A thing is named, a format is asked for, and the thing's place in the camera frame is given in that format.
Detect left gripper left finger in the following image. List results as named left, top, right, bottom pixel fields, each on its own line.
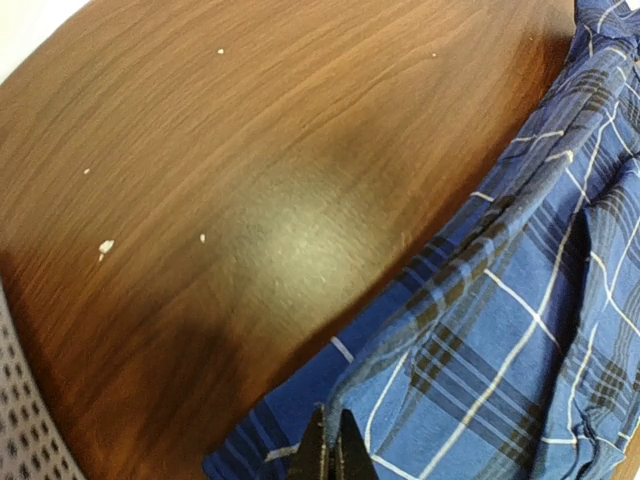
left=287, top=406, right=330, bottom=480

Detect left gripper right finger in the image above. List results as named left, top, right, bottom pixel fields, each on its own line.
left=332, top=410, right=378, bottom=480

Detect grey plastic laundry basket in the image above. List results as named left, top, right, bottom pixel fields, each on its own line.
left=0, top=297, right=85, bottom=480

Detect blue plaid long sleeve shirt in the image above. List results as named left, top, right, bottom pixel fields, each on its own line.
left=203, top=1, right=639, bottom=479

